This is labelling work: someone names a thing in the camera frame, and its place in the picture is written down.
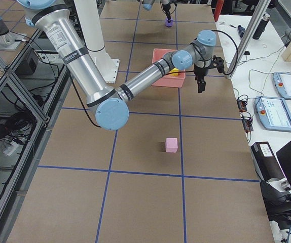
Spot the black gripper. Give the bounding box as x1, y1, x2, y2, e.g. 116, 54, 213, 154
162, 2, 171, 21
194, 65, 208, 94

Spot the purple foam block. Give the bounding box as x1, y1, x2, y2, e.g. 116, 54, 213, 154
165, 18, 173, 27

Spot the yellow foam block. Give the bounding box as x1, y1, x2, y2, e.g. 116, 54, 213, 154
168, 68, 179, 76

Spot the pink plastic bin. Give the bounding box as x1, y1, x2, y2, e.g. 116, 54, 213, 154
152, 49, 186, 88

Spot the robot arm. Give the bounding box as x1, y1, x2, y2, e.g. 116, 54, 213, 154
139, 0, 177, 23
19, 1, 216, 130

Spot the pink foam block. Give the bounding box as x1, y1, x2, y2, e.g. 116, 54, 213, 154
165, 138, 178, 153

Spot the left teach pendant tablet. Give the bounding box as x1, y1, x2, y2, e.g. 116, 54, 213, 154
254, 96, 291, 132

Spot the black water bottle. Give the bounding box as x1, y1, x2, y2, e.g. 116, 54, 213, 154
252, 13, 270, 40

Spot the black box on desk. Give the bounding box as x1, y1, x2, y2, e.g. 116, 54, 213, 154
250, 141, 285, 181

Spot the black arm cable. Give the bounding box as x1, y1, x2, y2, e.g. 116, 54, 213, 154
191, 29, 239, 75

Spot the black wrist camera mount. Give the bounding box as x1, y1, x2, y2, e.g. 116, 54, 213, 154
209, 55, 225, 74

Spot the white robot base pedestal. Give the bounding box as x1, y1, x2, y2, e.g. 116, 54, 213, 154
74, 0, 120, 84

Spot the aluminium frame post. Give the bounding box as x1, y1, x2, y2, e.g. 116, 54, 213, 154
225, 0, 270, 79

